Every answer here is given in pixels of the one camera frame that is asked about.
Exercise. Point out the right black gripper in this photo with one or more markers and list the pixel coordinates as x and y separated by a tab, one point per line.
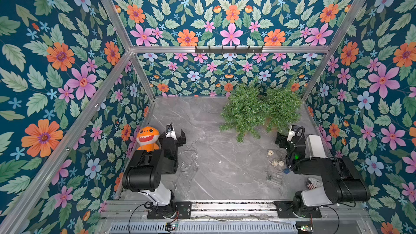
283	140

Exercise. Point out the green christmas tree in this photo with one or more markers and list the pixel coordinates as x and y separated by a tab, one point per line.
282	108
244	112

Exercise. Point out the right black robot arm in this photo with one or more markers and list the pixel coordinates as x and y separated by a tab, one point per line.
340	182

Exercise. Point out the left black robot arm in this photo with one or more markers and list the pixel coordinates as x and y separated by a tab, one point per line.
156	156

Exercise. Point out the white rectangular box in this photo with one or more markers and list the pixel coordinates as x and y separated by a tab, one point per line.
314	147

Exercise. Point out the orange shark plush toy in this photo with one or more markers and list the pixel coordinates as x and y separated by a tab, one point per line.
147	139

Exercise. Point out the clear battery box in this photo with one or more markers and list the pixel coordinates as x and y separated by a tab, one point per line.
274	177

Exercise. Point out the newspaper print can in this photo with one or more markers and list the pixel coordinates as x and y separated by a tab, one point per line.
313	183

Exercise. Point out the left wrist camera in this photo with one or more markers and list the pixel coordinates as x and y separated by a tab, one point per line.
169	131

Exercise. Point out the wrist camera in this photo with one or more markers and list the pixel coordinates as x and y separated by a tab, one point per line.
169	131
295	131

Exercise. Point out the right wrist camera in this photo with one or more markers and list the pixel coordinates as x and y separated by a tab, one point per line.
295	131

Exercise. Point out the rattan ball string light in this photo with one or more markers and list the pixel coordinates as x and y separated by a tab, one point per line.
277	161

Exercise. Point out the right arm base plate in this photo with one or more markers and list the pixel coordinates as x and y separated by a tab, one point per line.
290	209

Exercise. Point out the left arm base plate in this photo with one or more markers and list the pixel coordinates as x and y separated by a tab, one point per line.
176	210

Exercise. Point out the white slotted cable duct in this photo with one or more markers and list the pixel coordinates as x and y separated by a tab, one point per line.
204	228

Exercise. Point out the black hook rail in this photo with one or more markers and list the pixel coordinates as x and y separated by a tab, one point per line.
228	50

